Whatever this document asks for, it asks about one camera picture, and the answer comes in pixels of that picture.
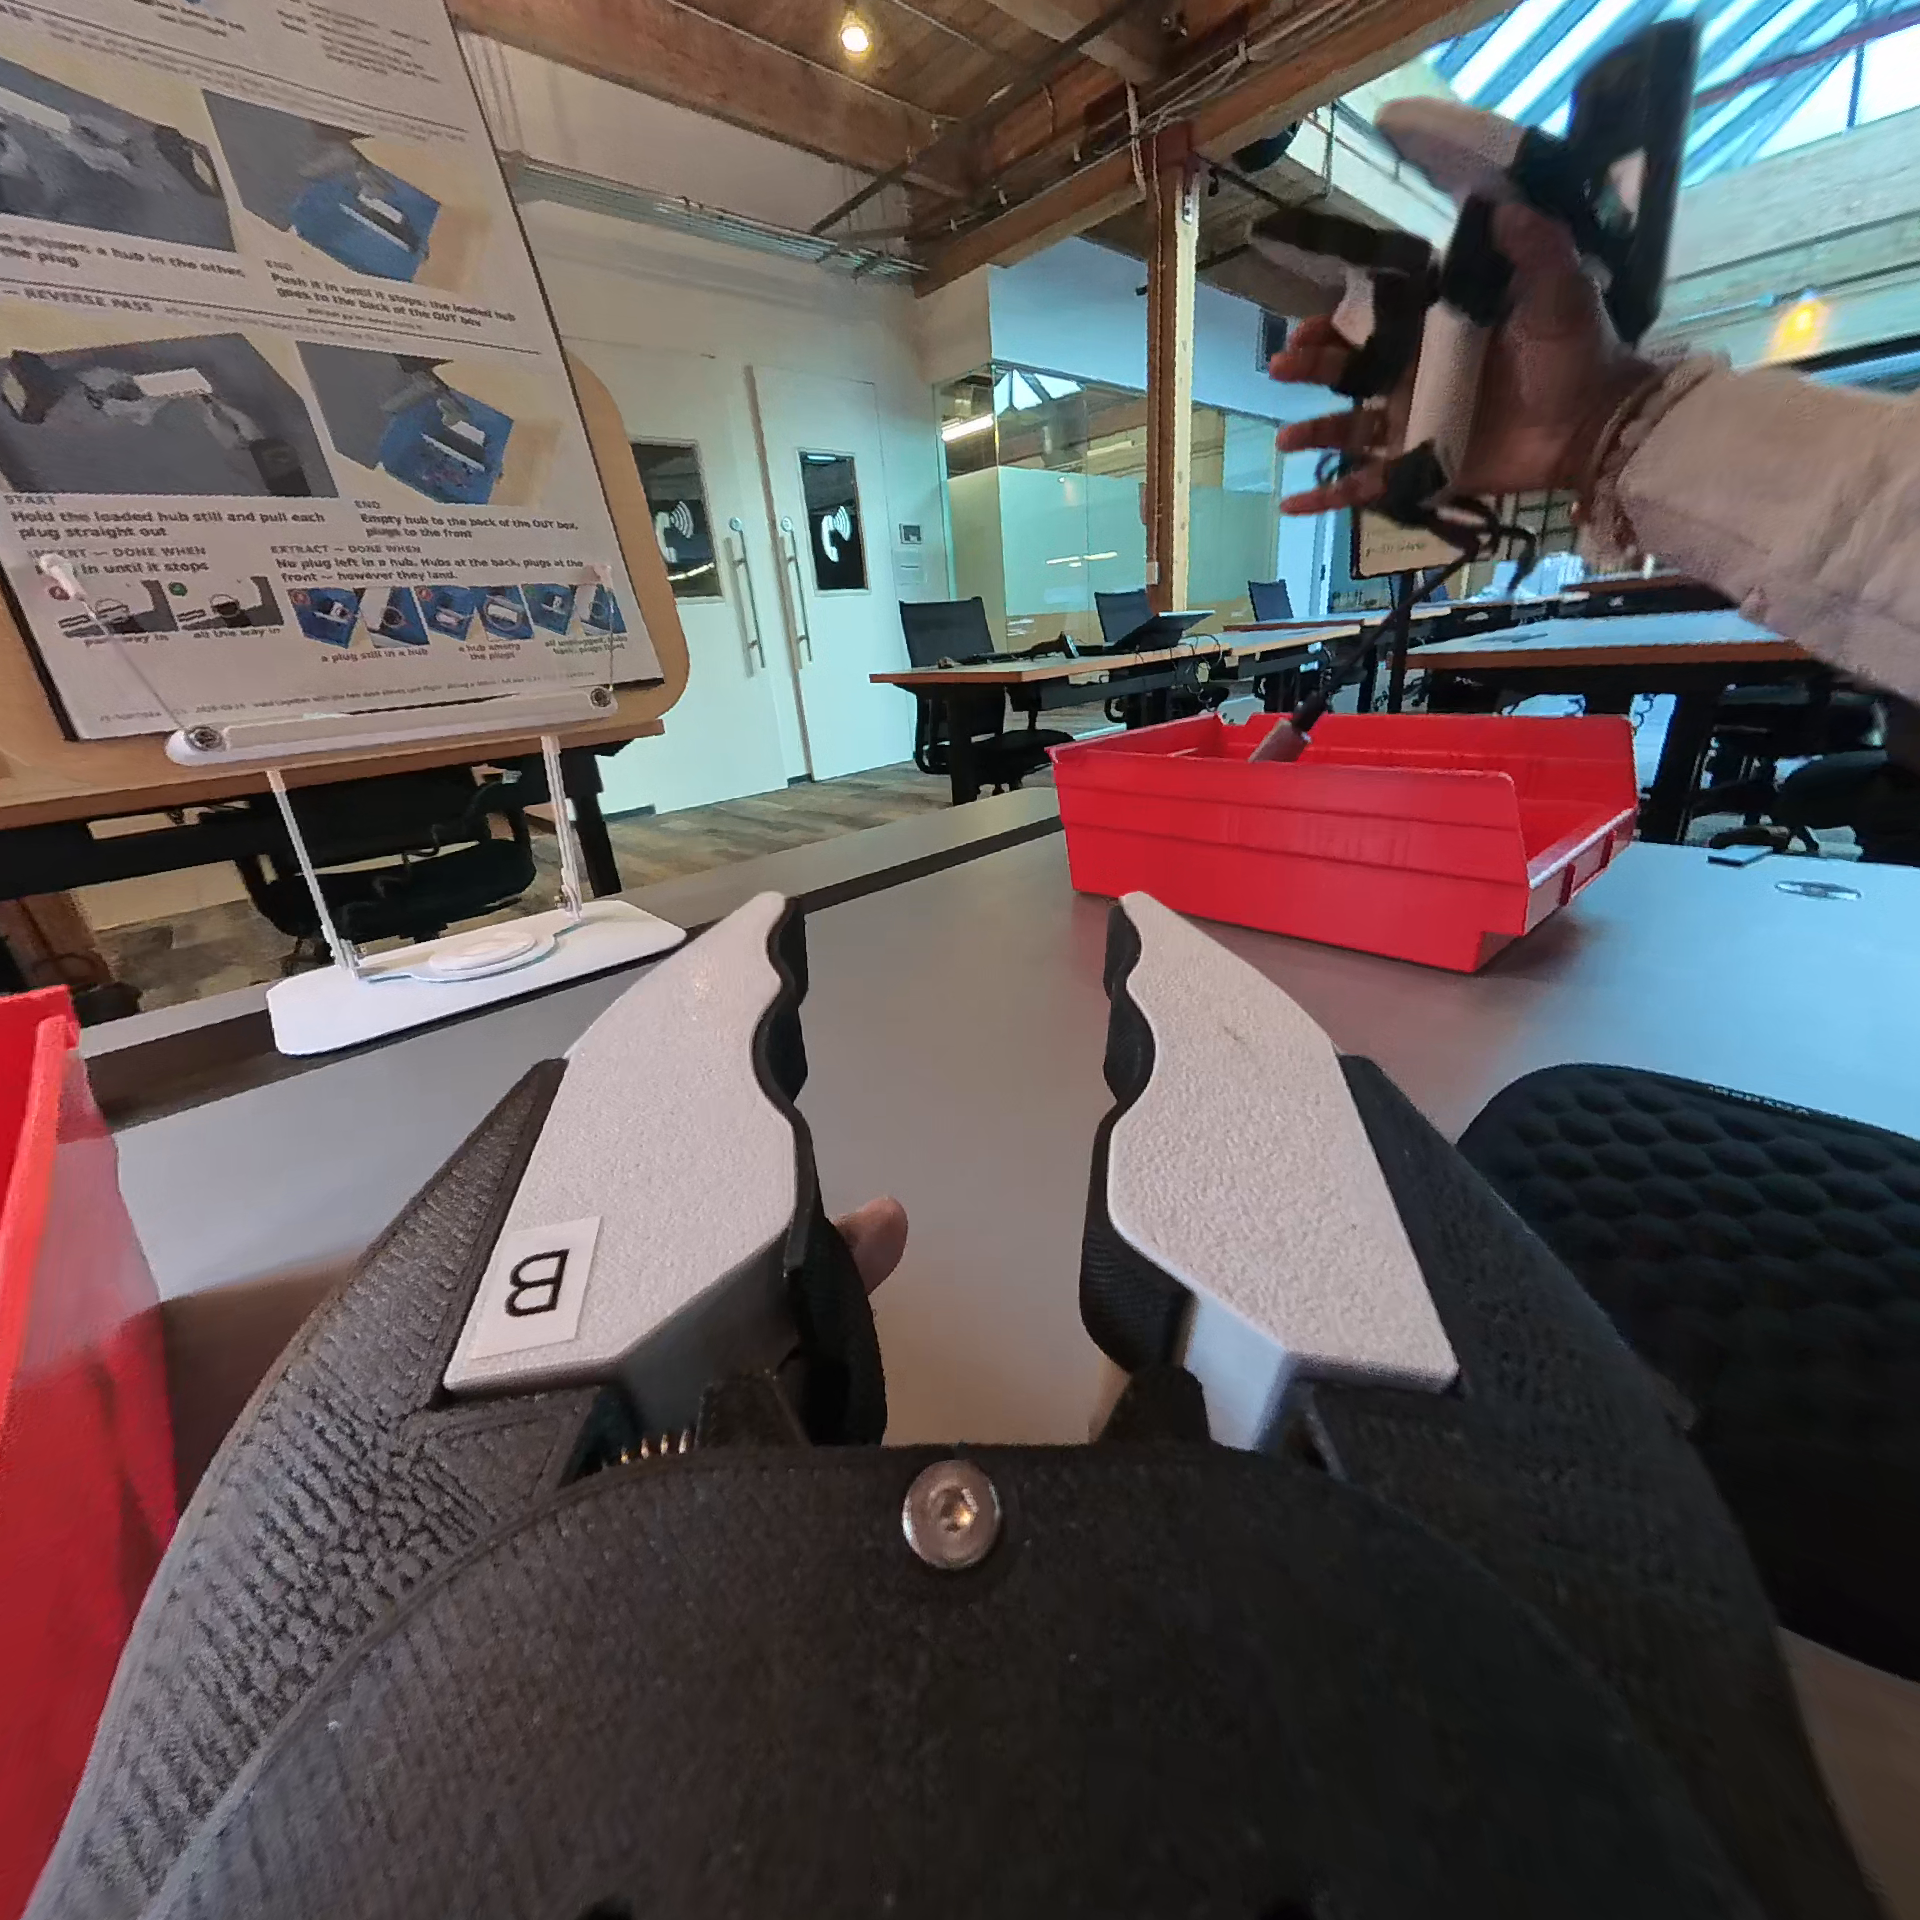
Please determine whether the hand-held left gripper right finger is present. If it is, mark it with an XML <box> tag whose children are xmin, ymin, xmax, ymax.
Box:
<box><xmin>1077</xmin><ymin>890</ymin><xmax>1461</xmax><ymax>1454</ymax></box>

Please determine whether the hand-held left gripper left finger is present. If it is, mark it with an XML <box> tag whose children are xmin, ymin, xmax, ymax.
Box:
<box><xmin>446</xmin><ymin>890</ymin><xmax>889</xmax><ymax>1448</ymax></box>

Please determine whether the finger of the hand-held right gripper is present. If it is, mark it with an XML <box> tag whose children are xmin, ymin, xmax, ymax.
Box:
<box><xmin>1375</xmin><ymin>95</ymin><xmax>1536</xmax><ymax>203</ymax></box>

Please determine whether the red plastic bin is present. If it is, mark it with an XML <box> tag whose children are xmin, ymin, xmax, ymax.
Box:
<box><xmin>1046</xmin><ymin>710</ymin><xmax>1640</xmax><ymax>974</ymax></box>
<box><xmin>0</xmin><ymin>982</ymin><xmax>183</xmax><ymax>1905</ymax></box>

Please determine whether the person's right forearm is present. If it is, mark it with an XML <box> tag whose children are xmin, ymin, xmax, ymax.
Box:
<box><xmin>1611</xmin><ymin>352</ymin><xmax>1920</xmax><ymax>698</ymax></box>

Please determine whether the person's left hand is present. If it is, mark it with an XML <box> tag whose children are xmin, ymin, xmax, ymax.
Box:
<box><xmin>832</xmin><ymin>1194</ymin><xmax>912</xmax><ymax>1298</ymax></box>

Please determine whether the person's right hand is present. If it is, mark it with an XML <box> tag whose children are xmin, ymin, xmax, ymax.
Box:
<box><xmin>1267</xmin><ymin>194</ymin><xmax>1629</xmax><ymax>519</ymax></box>

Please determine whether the whiteboard on stand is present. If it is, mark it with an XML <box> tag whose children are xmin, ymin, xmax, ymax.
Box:
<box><xmin>1345</xmin><ymin>502</ymin><xmax>1517</xmax><ymax>585</ymax></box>

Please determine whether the white phone booth door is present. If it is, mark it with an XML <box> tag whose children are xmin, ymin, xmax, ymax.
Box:
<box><xmin>599</xmin><ymin>352</ymin><xmax>782</xmax><ymax>817</ymax></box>
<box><xmin>749</xmin><ymin>368</ymin><xmax>920</xmax><ymax>781</ymax></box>

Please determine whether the wooden office desk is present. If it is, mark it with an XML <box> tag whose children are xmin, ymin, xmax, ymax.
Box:
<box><xmin>1387</xmin><ymin>607</ymin><xmax>1847</xmax><ymax>840</ymax></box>
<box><xmin>870</xmin><ymin>630</ymin><xmax>1352</xmax><ymax>803</ymax></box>

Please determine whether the black mesh office chair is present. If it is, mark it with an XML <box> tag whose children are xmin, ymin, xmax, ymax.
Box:
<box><xmin>1457</xmin><ymin>1063</ymin><xmax>1920</xmax><ymax>1682</ymax></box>

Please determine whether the printed instruction sheet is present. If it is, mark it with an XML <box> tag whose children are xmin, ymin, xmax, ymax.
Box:
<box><xmin>0</xmin><ymin>0</ymin><xmax>670</xmax><ymax>744</ymax></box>

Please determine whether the beaded bracelet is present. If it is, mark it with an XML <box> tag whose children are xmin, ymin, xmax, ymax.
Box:
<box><xmin>1575</xmin><ymin>368</ymin><xmax>1683</xmax><ymax>563</ymax></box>

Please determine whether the wooden post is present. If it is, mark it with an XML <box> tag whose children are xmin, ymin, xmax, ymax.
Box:
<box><xmin>1142</xmin><ymin>127</ymin><xmax>1201</xmax><ymax>617</ymax></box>

